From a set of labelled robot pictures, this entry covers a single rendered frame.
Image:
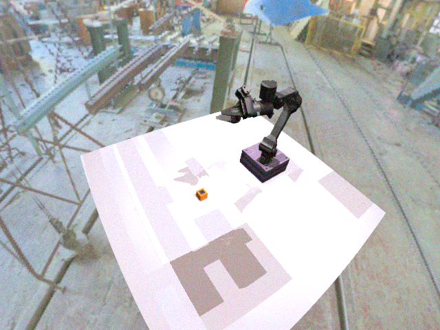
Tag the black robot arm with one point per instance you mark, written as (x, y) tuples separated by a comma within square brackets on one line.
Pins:
[(288, 98)]

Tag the orange cube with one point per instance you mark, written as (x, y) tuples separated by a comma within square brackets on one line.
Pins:
[(201, 194)]

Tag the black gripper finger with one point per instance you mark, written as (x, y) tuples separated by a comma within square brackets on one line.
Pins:
[(237, 110), (225, 118)]

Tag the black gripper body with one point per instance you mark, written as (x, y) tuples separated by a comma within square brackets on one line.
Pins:
[(251, 109)]

